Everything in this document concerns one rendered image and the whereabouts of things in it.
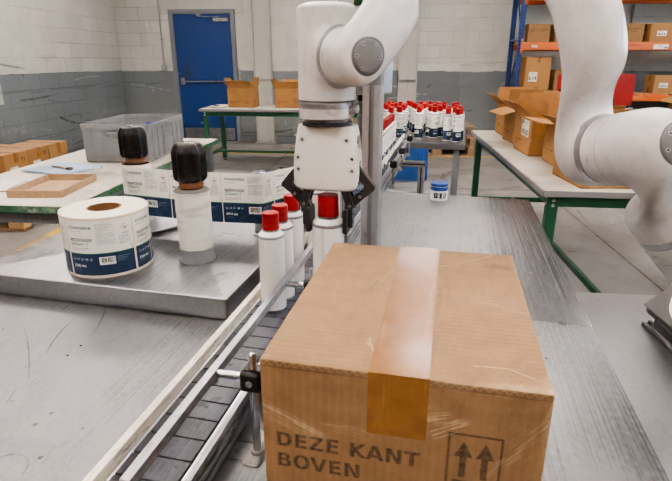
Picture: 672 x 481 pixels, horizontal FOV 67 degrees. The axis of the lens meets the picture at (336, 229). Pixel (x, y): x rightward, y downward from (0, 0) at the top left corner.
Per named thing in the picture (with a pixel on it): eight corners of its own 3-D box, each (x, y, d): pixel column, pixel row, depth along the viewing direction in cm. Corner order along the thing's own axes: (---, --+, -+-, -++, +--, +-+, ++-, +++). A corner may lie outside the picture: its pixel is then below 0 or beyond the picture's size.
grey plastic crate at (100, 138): (128, 146, 350) (124, 113, 343) (185, 146, 348) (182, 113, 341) (84, 162, 293) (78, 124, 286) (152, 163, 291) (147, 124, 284)
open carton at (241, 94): (222, 107, 654) (220, 77, 643) (235, 104, 699) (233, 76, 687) (252, 108, 648) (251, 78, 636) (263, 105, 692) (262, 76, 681)
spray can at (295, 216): (286, 275, 119) (283, 190, 113) (307, 277, 118) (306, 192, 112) (279, 284, 115) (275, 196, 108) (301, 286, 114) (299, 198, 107)
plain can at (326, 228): (318, 303, 88) (316, 189, 82) (347, 306, 87) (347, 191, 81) (310, 317, 83) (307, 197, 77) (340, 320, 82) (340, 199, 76)
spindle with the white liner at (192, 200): (190, 251, 135) (179, 138, 125) (221, 253, 133) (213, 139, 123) (173, 263, 126) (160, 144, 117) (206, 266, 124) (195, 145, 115)
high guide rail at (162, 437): (343, 206, 151) (343, 202, 150) (347, 207, 150) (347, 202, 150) (120, 489, 51) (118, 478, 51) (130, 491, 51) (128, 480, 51)
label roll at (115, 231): (51, 278, 118) (40, 219, 113) (89, 248, 137) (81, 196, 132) (138, 277, 118) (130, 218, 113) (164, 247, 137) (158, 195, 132)
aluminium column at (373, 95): (362, 269, 136) (367, -4, 114) (379, 270, 135) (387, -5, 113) (359, 275, 131) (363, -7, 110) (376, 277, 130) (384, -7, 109)
